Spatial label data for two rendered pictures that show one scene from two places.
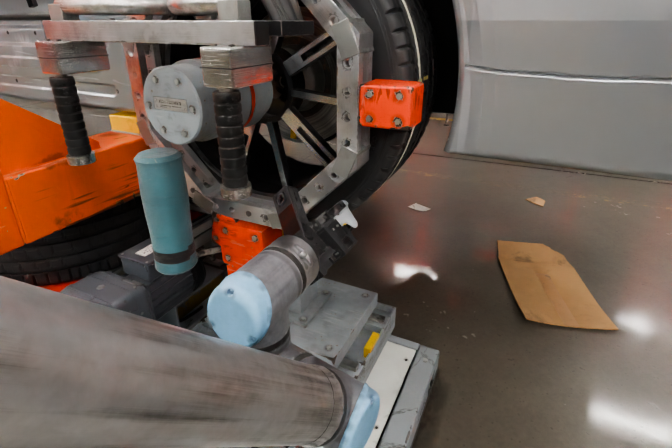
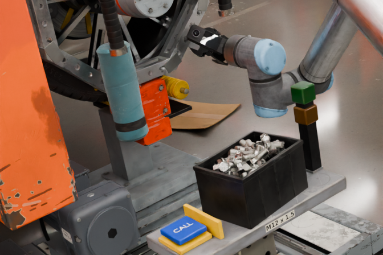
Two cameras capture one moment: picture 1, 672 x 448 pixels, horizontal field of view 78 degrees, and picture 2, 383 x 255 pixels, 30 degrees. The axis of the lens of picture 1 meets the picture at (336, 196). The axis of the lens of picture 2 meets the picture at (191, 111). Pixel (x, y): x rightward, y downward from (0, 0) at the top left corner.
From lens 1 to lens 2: 1.84 m
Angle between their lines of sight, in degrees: 54
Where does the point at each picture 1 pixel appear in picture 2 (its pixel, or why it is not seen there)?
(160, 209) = (135, 81)
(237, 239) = (148, 98)
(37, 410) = not seen: outside the picture
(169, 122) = (154, 3)
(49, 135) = not seen: outside the picture
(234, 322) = (276, 58)
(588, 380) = (264, 127)
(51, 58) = not seen: outside the picture
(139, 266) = (80, 179)
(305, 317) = (159, 167)
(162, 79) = not seen: outside the picture
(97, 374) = not seen: outside the picture
